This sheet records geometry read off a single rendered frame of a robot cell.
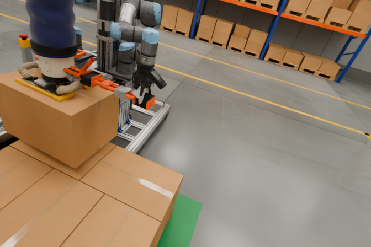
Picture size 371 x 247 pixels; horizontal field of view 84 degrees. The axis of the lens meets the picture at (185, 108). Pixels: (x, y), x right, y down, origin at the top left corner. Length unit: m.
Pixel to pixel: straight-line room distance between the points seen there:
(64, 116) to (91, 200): 0.55
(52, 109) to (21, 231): 0.63
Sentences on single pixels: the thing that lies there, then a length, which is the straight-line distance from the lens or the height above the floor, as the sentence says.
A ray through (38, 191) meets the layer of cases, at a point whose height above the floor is 0.54.
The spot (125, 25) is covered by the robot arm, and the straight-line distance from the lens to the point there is 1.09.
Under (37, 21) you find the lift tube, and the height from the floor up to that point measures 1.45.
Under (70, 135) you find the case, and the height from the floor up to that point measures 0.93.
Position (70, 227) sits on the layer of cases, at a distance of 1.42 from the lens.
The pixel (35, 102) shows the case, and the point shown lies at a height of 1.04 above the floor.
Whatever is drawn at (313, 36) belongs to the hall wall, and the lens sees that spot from 9.71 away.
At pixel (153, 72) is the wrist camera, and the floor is 1.37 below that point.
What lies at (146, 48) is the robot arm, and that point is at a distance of 0.98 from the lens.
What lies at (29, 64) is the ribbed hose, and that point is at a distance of 1.58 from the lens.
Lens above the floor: 1.77
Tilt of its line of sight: 31 degrees down
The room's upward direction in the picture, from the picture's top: 15 degrees clockwise
